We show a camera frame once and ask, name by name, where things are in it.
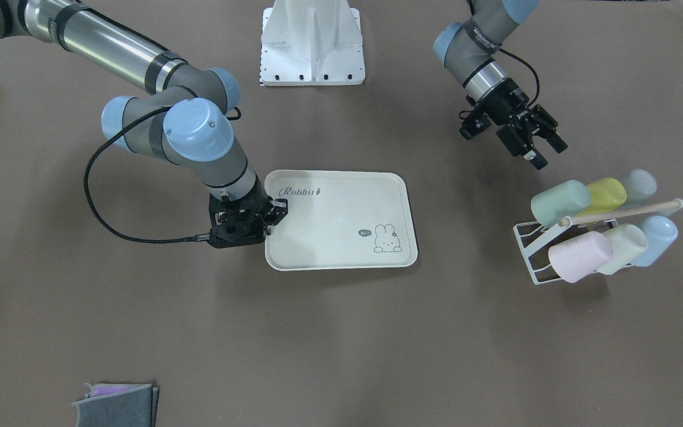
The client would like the blue cup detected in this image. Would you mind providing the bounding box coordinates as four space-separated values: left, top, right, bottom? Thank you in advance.
631 215 679 267

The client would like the grey cup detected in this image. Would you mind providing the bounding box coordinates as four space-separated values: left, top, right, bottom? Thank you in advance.
617 168 657 210

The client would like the pink cup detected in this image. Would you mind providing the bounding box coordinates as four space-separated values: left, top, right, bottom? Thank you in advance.
548 231 613 283

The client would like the white wire cup rack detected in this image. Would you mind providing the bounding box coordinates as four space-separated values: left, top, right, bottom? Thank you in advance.
513 198 683 285

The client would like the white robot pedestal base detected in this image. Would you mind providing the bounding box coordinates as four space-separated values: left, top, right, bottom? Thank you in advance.
258 1 366 87

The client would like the yellow cup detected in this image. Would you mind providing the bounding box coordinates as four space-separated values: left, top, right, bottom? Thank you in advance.
577 177 628 216

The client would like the grey folded cloth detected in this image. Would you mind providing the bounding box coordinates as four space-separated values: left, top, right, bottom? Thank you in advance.
72 384 159 426

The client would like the cream rabbit tray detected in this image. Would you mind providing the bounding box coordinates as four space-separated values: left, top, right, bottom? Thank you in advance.
264 170 419 271

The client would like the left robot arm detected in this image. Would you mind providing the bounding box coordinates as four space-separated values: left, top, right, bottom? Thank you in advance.
433 1 567 170

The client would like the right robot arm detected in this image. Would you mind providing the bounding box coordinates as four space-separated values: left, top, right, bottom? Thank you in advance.
0 1 288 248

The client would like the cream white cup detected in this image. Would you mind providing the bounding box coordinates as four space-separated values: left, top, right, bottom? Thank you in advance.
596 224 649 275

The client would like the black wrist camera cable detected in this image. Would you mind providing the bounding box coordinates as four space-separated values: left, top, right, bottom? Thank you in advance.
84 106 241 245

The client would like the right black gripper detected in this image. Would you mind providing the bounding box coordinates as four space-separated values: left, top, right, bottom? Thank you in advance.
208 180 288 248

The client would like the green cup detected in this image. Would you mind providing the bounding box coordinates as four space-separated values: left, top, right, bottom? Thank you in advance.
529 180 592 228

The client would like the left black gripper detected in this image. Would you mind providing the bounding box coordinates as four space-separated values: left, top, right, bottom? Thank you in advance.
459 79 567 170

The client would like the purple cloth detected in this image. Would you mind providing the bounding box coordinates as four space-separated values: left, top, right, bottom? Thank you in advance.
85 383 140 399

